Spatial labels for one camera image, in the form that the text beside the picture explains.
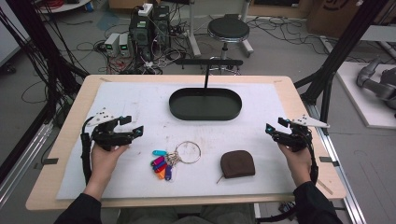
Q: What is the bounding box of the black computer tower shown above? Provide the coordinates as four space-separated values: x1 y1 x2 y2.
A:
151 5 172 51
128 12 154 63

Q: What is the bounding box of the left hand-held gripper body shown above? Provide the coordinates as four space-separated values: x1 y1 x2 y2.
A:
85 107 135 152

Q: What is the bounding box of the tangle of floor cables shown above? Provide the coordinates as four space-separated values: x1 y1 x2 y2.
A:
248 15 332 58

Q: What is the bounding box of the person's right hand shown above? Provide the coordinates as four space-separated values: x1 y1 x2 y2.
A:
277 143 313 188

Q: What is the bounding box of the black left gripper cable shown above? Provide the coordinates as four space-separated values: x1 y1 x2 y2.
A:
79 116 95 186

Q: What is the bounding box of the person's left hand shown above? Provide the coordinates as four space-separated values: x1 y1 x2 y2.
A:
90 143 131 189

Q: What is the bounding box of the aluminium rail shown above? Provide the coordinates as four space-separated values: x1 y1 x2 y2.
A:
0 120 54 209
305 104 368 224

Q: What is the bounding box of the white floor board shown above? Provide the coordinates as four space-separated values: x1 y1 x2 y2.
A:
335 61 396 131

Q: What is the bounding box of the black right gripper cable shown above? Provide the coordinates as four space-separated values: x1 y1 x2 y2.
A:
304 130 320 185

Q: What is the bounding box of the brown zip pouch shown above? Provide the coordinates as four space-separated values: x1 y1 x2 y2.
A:
216 149 257 185

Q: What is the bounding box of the black round stool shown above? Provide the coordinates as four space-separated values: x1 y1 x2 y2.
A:
206 13 255 76

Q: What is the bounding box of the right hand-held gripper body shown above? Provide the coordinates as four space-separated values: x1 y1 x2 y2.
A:
273 114 331 153

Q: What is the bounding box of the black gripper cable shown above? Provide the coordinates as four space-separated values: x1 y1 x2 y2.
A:
79 116 95 186
304 130 320 185

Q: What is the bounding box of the black oval tray with hanger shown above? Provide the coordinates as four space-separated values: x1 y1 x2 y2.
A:
168 58 244 122

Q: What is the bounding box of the white power strip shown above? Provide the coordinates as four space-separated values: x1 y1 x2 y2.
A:
137 2 154 18

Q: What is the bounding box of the grey bench power supply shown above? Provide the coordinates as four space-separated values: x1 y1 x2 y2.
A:
119 33 132 58
104 32 121 58

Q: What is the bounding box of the white table mat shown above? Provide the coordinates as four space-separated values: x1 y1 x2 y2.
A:
55 81 297 201

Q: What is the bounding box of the white desk leg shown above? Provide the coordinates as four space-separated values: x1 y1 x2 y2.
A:
238 0 255 58
186 0 203 58

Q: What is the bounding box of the cardboard box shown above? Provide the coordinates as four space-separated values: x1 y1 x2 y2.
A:
305 0 396 40

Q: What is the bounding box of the black frame post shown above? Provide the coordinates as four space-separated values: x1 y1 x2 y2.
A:
293 0 390 135
0 0 91 185

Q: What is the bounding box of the key ring with coloured tags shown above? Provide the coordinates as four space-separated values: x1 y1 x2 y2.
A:
150 140 203 182

